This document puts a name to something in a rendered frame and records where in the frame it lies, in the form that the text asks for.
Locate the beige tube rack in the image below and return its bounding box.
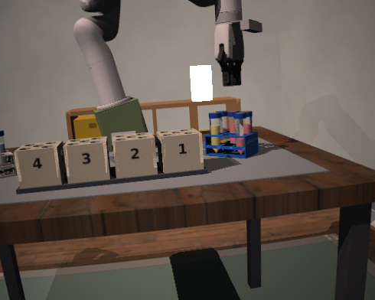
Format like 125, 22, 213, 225
0, 150, 17, 178

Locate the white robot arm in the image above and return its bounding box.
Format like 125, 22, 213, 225
73, 0, 263, 110

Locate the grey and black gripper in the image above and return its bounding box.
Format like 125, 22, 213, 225
214, 22, 244, 86

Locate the blue tube rack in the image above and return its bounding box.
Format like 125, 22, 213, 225
205, 131, 259, 158

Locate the beige bucket adapter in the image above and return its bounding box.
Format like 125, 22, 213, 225
112, 132, 158, 179
64, 136, 111, 184
156, 129, 204, 174
14, 141, 67, 189

